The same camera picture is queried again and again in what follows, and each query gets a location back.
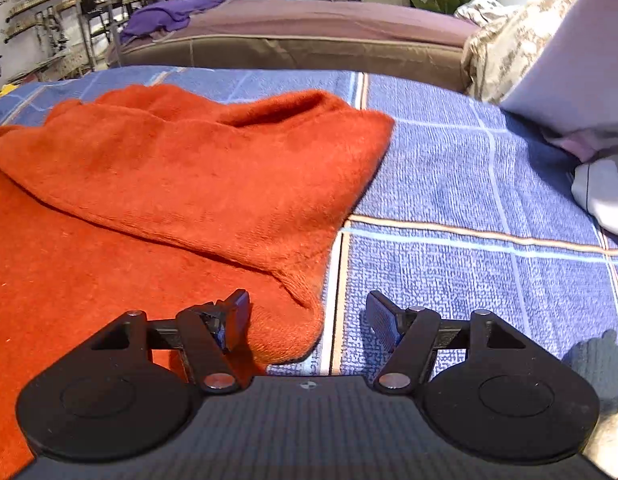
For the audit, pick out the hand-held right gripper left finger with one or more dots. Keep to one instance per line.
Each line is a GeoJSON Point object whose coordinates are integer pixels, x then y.
{"type": "Point", "coordinates": [237, 317]}

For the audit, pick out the beige floral pillow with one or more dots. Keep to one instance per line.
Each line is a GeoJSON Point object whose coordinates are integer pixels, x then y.
{"type": "Point", "coordinates": [514, 45]}

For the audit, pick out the purple cloth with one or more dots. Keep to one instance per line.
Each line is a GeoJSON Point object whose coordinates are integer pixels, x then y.
{"type": "Point", "coordinates": [164, 15]}

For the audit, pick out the white cloth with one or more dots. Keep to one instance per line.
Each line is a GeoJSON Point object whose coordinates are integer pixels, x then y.
{"type": "Point", "coordinates": [604, 190]}

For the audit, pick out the orange knit sweater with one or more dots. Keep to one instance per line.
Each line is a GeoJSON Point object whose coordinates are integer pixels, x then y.
{"type": "Point", "coordinates": [189, 185]}

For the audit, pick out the pale lavender pillow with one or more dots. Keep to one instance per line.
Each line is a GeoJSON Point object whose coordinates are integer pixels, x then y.
{"type": "Point", "coordinates": [579, 60]}

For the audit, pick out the brown bed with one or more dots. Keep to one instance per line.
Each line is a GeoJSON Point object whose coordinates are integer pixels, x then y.
{"type": "Point", "coordinates": [314, 25]}

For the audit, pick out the yellow item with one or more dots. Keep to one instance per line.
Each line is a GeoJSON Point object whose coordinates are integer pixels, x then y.
{"type": "Point", "coordinates": [8, 89]}

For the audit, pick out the wall display racks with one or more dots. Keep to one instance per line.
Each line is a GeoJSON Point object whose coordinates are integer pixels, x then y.
{"type": "Point", "coordinates": [34, 5]}

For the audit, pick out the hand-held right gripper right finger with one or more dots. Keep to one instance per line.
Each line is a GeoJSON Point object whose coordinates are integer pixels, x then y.
{"type": "Point", "coordinates": [381, 327]}

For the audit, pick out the blue plaid blanket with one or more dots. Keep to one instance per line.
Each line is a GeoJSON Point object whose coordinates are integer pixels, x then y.
{"type": "Point", "coordinates": [464, 185]}

